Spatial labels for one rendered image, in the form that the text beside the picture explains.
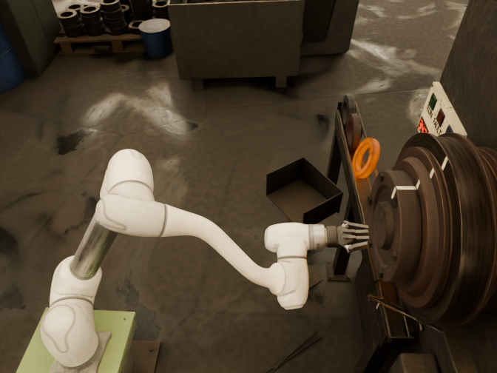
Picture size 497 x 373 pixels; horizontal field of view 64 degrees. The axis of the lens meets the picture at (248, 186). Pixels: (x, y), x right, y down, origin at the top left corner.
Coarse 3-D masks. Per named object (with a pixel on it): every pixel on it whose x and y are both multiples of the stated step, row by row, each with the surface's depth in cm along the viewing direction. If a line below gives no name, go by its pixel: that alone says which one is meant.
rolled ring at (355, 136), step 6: (354, 114) 189; (348, 120) 194; (354, 120) 185; (348, 126) 198; (354, 126) 184; (348, 132) 199; (354, 132) 184; (360, 132) 184; (348, 138) 199; (354, 138) 185; (348, 144) 196; (354, 144) 186; (354, 150) 190
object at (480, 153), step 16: (480, 160) 83; (496, 160) 88; (496, 176) 84; (496, 192) 82; (496, 208) 77; (496, 224) 77; (496, 240) 77; (496, 256) 77; (496, 272) 78; (496, 288) 84; (480, 304) 82; (496, 304) 88; (448, 320) 96; (464, 320) 88
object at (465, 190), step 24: (408, 144) 106; (432, 144) 91; (456, 144) 89; (456, 168) 83; (456, 192) 79; (480, 192) 80; (456, 216) 79; (480, 216) 78; (456, 240) 79; (480, 240) 78; (456, 264) 79; (480, 264) 78; (456, 288) 79; (480, 288) 80; (432, 312) 90; (456, 312) 86
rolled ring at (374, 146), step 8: (360, 144) 183; (368, 144) 175; (376, 144) 171; (360, 152) 184; (376, 152) 169; (360, 160) 184; (368, 160) 171; (376, 160) 169; (360, 168) 182; (368, 168) 170; (360, 176) 176
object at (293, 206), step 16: (304, 160) 178; (272, 176) 173; (288, 176) 180; (304, 176) 184; (320, 176) 172; (272, 192) 181; (288, 192) 180; (304, 192) 179; (320, 192) 178; (336, 192) 167; (288, 208) 173; (304, 208) 172; (320, 208) 160; (336, 208) 168
